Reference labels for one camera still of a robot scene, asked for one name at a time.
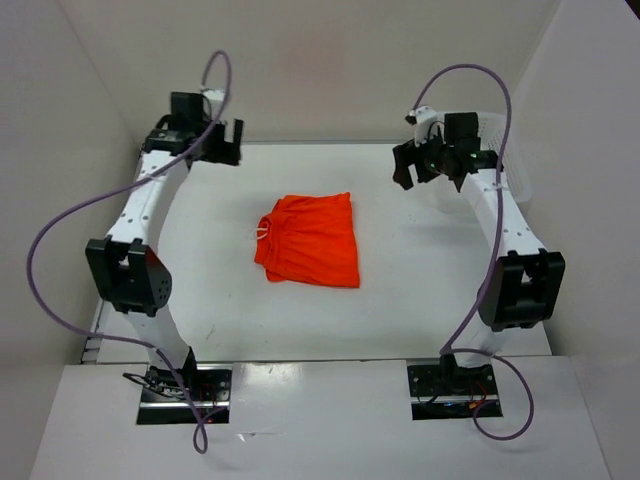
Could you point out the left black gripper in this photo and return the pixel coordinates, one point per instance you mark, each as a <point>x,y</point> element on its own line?
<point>226,153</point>

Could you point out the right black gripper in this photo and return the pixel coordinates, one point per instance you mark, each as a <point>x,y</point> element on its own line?
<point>408,154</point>

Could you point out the orange mesh shorts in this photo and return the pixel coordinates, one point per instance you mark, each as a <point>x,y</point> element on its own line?
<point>311,240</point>

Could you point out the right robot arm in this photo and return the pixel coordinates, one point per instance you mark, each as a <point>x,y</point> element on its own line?
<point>523,280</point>

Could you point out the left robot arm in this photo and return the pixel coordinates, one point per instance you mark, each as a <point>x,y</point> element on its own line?
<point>125,265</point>

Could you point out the white plastic basket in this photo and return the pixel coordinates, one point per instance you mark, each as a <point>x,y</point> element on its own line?
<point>491,132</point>

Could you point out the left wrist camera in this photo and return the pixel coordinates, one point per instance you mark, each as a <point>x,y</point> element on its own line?
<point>212,100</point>

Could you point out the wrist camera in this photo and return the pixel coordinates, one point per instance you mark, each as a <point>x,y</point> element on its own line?
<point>212,100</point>
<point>424,120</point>

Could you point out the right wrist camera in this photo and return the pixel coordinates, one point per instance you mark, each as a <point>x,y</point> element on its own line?
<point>424,120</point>

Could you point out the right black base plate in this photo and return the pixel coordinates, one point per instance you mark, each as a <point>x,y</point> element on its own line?
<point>440,392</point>

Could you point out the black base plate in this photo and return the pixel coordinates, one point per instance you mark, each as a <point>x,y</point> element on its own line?
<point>162,402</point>
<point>440,392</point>

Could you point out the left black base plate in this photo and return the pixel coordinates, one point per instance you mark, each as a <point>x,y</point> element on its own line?
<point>162,402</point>

